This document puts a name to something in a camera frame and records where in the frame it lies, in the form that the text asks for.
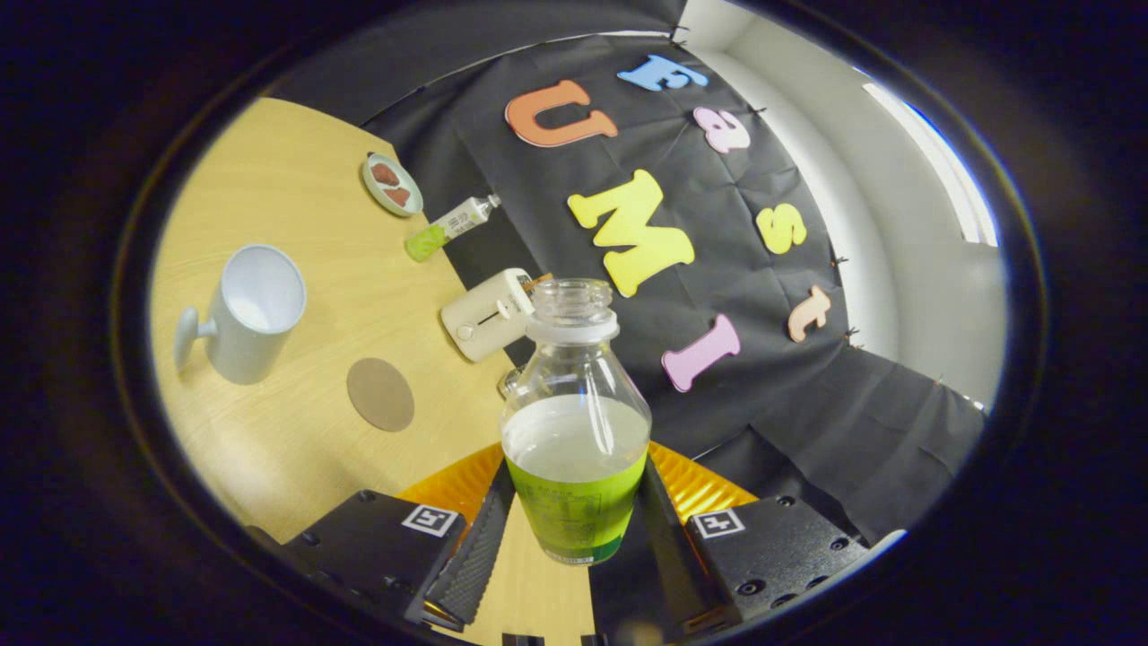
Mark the green label juice bottle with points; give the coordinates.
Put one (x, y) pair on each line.
(574, 502)

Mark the pale green plate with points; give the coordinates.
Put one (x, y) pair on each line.
(392, 186)

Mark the white cup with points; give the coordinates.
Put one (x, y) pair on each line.
(242, 341)

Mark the ceiling light panel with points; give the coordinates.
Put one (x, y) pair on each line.
(951, 179)

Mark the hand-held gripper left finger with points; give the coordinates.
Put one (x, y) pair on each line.
(471, 556)

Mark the small green liquid bottle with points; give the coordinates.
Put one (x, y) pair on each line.
(448, 229)

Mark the brown bread slice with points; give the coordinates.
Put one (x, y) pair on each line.
(538, 281)

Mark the round brown coaster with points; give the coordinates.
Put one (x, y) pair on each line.
(380, 395)

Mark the white toaster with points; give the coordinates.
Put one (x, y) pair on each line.
(484, 318)

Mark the brown meat piece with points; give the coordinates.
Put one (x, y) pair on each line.
(399, 195)
(386, 173)

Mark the black backdrop cloth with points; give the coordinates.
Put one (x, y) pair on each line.
(762, 377)

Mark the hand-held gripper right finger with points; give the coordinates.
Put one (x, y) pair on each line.
(668, 538)

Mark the wooden table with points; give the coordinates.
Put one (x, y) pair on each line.
(269, 449)

